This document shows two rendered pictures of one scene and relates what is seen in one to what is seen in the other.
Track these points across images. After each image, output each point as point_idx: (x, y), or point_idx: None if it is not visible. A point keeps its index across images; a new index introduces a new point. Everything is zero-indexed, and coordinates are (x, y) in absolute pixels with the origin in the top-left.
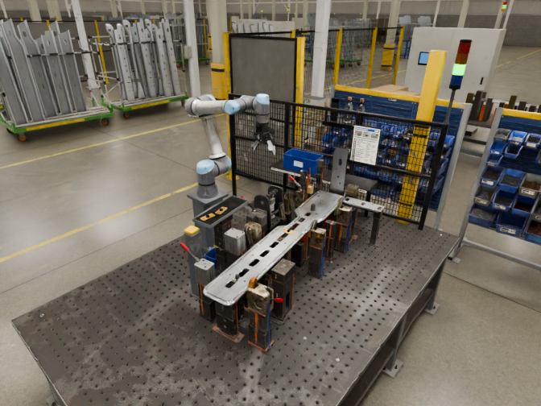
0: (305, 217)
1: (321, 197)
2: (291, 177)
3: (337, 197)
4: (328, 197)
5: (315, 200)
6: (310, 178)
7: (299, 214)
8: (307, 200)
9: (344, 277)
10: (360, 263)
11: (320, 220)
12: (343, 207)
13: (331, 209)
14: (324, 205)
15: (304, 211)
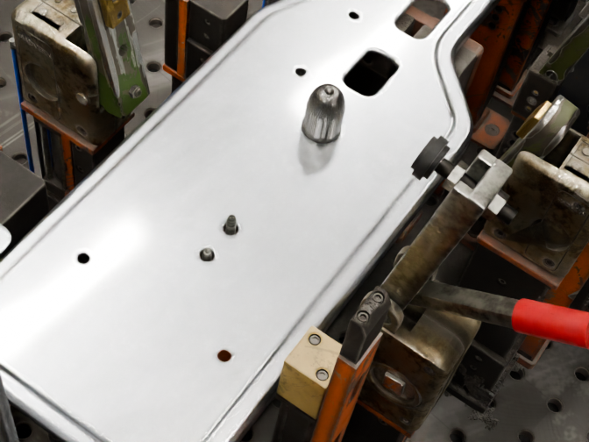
0: (393, 32)
1: (198, 318)
2: (569, 310)
3: (31, 307)
4: (124, 313)
5: (268, 262)
6: (328, 386)
7: (440, 66)
8: (355, 258)
9: (146, 28)
10: (9, 117)
11: (281, 2)
12: (80, 25)
13: (162, 119)
14: (203, 175)
15: (391, 110)
